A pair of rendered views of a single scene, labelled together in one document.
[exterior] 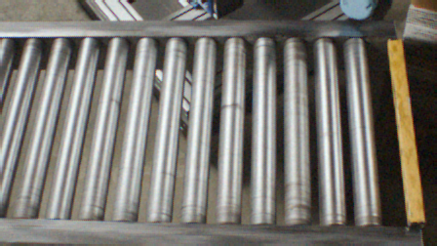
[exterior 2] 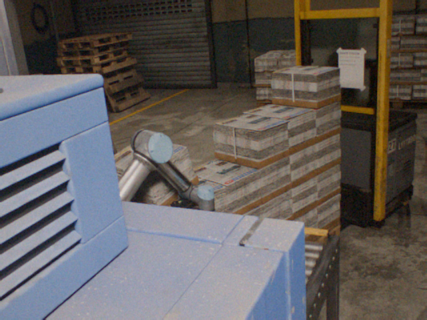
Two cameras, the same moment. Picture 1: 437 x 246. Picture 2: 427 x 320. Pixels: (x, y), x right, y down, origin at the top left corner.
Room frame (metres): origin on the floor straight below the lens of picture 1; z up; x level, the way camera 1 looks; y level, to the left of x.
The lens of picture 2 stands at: (0.41, 1.55, 1.81)
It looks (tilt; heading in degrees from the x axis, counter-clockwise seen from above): 20 degrees down; 288
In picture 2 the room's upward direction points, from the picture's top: 5 degrees counter-clockwise
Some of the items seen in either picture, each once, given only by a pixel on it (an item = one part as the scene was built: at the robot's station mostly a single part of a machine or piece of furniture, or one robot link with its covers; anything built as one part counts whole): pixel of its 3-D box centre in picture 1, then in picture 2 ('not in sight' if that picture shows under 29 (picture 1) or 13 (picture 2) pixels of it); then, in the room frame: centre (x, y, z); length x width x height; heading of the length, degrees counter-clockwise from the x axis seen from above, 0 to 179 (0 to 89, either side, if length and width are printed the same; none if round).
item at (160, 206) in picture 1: (168, 128); not in sight; (0.81, 0.09, 0.77); 0.47 x 0.05 x 0.05; 172
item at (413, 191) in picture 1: (406, 125); (280, 227); (0.74, -0.38, 0.81); 0.43 x 0.03 x 0.02; 172
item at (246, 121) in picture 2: not in sight; (251, 122); (1.04, -1.25, 1.06); 0.37 x 0.29 x 0.01; 150
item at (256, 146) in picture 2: not in sight; (250, 140); (1.05, -1.26, 0.95); 0.38 x 0.29 x 0.23; 150
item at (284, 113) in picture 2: not in sight; (277, 111); (0.92, -1.52, 1.06); 0.37 x 0.28 x 0.01; 150
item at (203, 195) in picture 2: not in sight; (203, 197); (1.08, -0.37, 0.94); 0.11 x 0.08 x 0.11; 145
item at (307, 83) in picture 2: not in sight; (307, 159); (0.76, -1.77, 0.65); 0.39 x 0.30 x 1.29; 150
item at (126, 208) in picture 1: (137, 127); not in sight; (0.82, 0.15, 0.77); 0.47 x 0.05 x 0.05; 172
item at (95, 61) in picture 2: not in sight; (99, 71); (5.18, -6.68, 0.65); 1.33 x 0.94 x 1.30; 86
